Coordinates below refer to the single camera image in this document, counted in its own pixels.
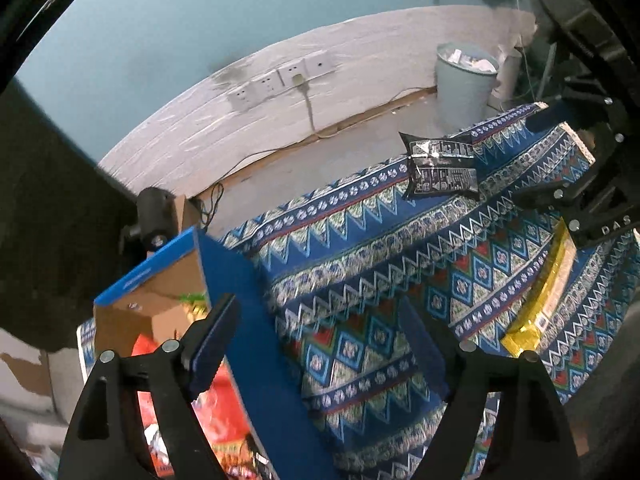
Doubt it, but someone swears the gold orange snack packet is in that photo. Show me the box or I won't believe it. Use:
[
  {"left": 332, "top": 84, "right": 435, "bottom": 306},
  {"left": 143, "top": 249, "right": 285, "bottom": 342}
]
[{"left": 220, "top": 435, "right": 281, "bottom": 480}]

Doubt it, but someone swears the white crumpled paper waste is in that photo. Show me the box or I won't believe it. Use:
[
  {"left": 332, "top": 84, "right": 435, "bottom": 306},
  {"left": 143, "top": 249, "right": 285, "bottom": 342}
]
[{"left": 442, "top": 46, "right": 496, "bottom": 72}]

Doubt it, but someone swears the black cable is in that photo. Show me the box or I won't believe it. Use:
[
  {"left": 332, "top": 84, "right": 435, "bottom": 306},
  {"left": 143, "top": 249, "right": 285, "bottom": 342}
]
[{"left": 197, "top": 180, "right": 226, "bottom": 228}]

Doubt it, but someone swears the green snack packet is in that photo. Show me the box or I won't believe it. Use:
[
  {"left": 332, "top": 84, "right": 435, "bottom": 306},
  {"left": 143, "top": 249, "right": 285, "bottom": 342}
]
[{"left": 177, "top": 290, "right": 211, "bottom": 321}]

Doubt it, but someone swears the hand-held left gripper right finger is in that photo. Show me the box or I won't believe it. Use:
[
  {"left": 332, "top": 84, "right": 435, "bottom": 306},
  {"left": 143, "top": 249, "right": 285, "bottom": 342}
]
[{"left": 399, "top": 296, "right": 582, "bottom": 480}]

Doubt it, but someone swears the orange red snack packet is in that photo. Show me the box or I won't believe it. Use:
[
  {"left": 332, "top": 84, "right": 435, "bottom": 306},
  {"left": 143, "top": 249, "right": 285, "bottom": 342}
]
[{"left": 131, "top": 332, "right": 256, "bottom": 480}]

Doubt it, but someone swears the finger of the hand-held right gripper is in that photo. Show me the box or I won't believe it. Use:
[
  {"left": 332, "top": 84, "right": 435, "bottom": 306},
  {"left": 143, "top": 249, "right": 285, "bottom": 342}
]
[
  {"left": 524, "top": 76, "right": 626, "bottom": 143},
  {"left": 514, "top": 162, "right": 618, "bottom": 222}
]

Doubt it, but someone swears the black snack packet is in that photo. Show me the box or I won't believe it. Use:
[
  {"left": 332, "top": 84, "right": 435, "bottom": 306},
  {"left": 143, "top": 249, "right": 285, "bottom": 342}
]
[{"left": 398, "top": 130, "right": 481, "bottom": 201}]

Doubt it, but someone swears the pale waste bin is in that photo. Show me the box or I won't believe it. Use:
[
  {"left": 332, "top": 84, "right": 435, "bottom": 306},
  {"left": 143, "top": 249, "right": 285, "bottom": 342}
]
[{"left": 434, "top": 42, "right": 500, "bottom": 136}]

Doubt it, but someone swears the dark cloth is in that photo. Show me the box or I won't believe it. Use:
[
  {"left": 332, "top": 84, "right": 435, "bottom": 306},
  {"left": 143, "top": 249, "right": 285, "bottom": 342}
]
[{"left": 0, "top": 75, "right": 146, "bottom": 351}]

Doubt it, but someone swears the white pipe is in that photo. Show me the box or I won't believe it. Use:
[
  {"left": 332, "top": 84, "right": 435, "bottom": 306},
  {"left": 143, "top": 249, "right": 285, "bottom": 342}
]
[{"left": 492, "top": 45, "right": 526, "bottom": 111}]

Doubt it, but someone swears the yellow snack packet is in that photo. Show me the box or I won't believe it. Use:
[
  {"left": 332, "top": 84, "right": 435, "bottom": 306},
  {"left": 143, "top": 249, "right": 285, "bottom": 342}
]
[{"left": 500, "top": 217, "right": 581, "bottom": 358}]

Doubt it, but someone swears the blue patterned blanket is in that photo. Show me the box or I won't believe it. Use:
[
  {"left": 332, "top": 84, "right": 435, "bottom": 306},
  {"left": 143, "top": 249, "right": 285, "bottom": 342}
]
[{"left": 75, "top": 102, "right": 618, "bottom": 480}]

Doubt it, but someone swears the black camera on stand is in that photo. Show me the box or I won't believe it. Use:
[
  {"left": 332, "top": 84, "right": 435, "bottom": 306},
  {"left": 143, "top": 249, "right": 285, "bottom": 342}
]
[{"left": 120, "top": 186, "right": 181, "bottom": 261}]

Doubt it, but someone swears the small brown cardboard box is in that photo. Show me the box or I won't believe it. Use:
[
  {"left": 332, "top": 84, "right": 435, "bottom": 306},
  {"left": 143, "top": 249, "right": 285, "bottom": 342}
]
[{"left": 170, "top": 195, "right": 206, "bottom": 241}]

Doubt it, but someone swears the blue cardboard box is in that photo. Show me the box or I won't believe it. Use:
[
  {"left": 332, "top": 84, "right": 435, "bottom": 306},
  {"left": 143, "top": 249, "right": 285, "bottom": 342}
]
[{"left": 92, "top": 226, "right": 346, "bottom": 480}]

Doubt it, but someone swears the orange white snack packet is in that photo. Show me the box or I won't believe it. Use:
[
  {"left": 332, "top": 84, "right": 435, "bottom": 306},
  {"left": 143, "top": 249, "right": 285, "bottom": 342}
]
[{"left": 142, "top": 422, "right": 176, "bottom": 478}]

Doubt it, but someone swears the white wall socket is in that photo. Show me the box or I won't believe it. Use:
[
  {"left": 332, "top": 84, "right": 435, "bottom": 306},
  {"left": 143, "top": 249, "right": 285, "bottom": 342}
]
[
  {"left": 277, "top": 62, "right": 307, "bottom": 88},
  {"left": 227, "top": 87, "right": 253, "bottom": 111},
  {"left": 252, "top": 74, "right": 281, "bottom": 101},
  {"left": 304, "top": 50, "right": 336, "bottom": 75}
]

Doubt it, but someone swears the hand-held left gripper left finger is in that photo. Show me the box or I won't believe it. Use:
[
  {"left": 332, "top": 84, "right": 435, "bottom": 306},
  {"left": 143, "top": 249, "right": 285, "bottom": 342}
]
[{"left": 57, "top": 292, "right": 242, "bottom": 480}]

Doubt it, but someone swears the white power cable with plug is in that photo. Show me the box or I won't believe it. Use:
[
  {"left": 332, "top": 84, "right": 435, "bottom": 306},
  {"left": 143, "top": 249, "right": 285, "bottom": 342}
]
[{"left": 291, "top": 74, "right": 321, "bottom": 137}]

